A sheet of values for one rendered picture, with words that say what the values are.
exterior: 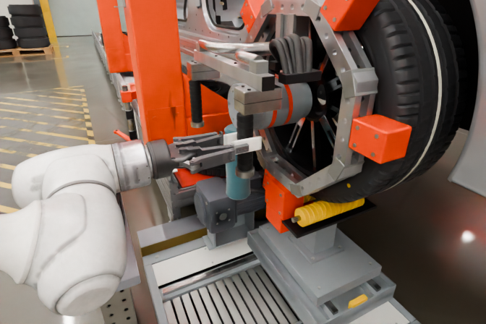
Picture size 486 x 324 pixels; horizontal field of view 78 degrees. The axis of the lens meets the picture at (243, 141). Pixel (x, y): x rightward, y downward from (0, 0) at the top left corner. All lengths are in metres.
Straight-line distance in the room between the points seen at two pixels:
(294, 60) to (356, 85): 0.14
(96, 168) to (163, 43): 0.72
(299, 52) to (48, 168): 0.50
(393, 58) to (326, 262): 0.81
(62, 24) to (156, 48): 12.49
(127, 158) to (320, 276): 0.85
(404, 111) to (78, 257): 0.63
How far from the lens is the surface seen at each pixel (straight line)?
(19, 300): 1.67
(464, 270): 1.81
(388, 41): 0.73
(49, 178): 0.55
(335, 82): 0.87
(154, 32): 1.16
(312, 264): 1.24
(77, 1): 13.60
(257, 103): 0.62
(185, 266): 1.43
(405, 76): 0.72
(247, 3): 1.05
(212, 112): 1.30
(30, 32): 8.97
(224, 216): 1.28
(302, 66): 0.64
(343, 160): 0.73
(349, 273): 1.25
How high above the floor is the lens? 1.11
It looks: 24 degrees down
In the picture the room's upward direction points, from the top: straight up
